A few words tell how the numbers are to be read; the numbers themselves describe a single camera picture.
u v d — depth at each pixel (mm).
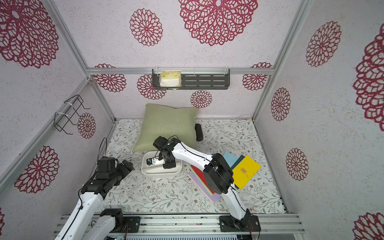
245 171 914
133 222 741
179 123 1001
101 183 548
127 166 735
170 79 898
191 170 920
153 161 760
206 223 759
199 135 1091
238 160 977
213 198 818
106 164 600
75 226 438
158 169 922
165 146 645
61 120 730
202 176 860
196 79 941
